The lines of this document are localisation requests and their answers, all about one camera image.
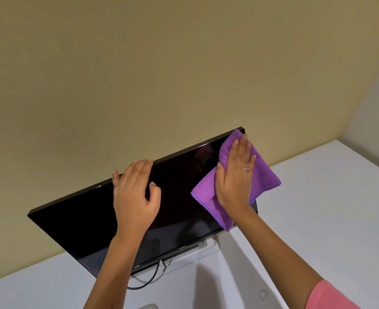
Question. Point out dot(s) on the pink shirt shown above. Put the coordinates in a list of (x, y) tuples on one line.
[(327, 297)]

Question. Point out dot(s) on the clear plastic container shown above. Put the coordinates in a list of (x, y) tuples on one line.
[(149, 307)]

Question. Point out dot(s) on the person's left hand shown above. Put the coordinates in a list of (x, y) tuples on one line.
[(133, 202)]

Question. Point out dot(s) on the purple microfiber cloth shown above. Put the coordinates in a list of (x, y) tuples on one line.
[(266, 180)]

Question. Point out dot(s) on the person's right hand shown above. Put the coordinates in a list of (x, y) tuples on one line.
[(234, 186)]

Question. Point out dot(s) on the person's left forearm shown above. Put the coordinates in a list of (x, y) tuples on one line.
[(115, 273)]

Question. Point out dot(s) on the person's right forearm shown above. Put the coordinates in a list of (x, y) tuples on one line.
[(279, 260)]

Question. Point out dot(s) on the clear bottle cap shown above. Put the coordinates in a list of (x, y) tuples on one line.
[(263, 294)]

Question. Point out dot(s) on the black Dell monitor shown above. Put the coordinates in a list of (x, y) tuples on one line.
[(80, 228)]

